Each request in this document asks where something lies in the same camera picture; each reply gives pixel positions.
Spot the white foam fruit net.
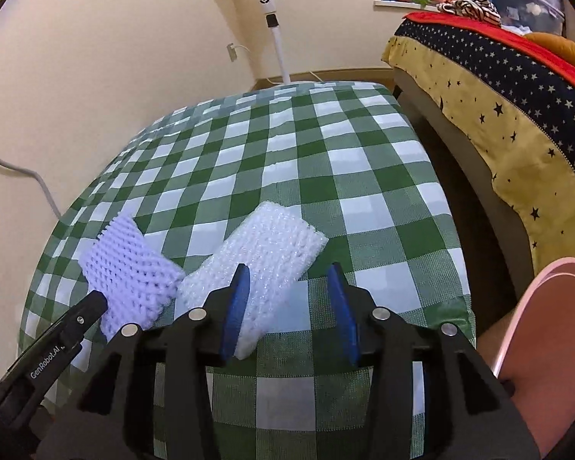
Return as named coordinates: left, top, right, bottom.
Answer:
left=177, top=201, right=329, bottom=360

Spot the striped cloth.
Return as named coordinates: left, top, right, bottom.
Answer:
left=436, top=0, right=503, bottom=26

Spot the green checked bed cover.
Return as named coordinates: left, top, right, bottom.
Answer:
left=19, top=81, right=477, bottom=460

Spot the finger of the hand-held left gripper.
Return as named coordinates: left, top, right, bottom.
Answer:
left=60, top=291, right=108, bottom=335

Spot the lilac foam fruit net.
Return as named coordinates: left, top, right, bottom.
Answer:
left=79, top=215, right=185, bottom=341

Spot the red blanket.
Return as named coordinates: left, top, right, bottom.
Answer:
left=402, top=11, right=575, bottom=101

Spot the white standing fan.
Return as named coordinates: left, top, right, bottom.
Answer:
left=194, top=0, right=293, bottom=84

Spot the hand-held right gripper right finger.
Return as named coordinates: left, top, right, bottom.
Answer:
left=327, top=263, right=540, bottom=460

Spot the star print quilt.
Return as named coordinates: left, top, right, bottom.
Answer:
left=382, top=18, right=575, bottom=274

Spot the grey bed frame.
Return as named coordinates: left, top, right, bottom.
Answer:
left=394, top=69, right=540, bottom=293

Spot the clear plastic storage box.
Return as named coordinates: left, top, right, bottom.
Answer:
left=490, top=0, right=566, bottom=35

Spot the pink bin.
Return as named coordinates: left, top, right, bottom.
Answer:
left=479, top=257, right=575, bottom=446

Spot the orange pillow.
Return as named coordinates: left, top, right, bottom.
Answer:
left=524, top=32, right=575, bottom=74

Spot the grey wall cable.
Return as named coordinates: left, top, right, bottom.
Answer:
left=0, top=141, right=63, bottom=219

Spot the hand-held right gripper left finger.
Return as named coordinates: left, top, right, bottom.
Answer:
left=41, top=263, right=252, bottom=460

